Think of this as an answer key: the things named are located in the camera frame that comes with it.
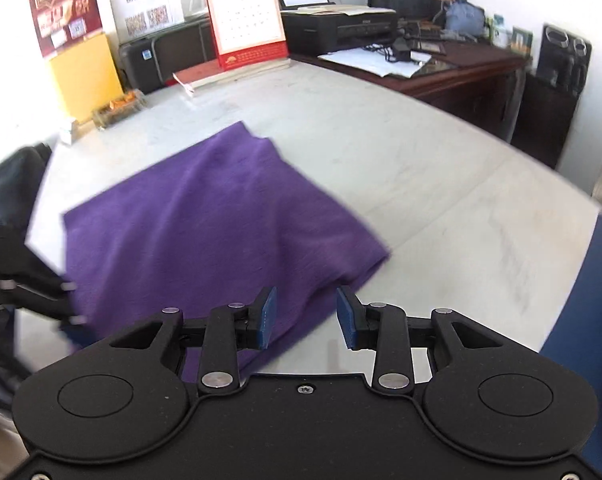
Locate white paper sheets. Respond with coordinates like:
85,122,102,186
318,47,454,80

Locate red wall poster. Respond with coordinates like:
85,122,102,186
27,0,106,58

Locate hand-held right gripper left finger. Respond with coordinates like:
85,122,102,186
110,286,278,393

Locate blue bag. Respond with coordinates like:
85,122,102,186
443,0,486,38

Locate black leather chair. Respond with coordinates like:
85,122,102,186
0,142,54,241

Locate pink textbook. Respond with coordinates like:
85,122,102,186
172,57,292,96

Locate blue table mat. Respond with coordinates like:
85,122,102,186
540,215,602,461

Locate black inkjet printer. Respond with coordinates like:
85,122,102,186
278,4,399,56

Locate glass ashtray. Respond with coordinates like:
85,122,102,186
92,89,149,131

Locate purple towel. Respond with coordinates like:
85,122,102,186
62,121,392,376

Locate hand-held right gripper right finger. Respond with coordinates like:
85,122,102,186
335,285,502,393

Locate black printer blue sticker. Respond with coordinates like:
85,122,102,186
118,15,219,95

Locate black water dispenser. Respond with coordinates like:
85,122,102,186
510,22,592,170

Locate small photo frame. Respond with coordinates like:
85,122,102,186
511,25,534,56

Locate dark wooden desk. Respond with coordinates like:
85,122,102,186
286,35,529,143

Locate black power adapter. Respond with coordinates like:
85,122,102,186
391,37,414,63

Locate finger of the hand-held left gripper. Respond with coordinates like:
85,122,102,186
0,260,89,333

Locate red desk calendar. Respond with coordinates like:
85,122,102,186
202,0,289,72

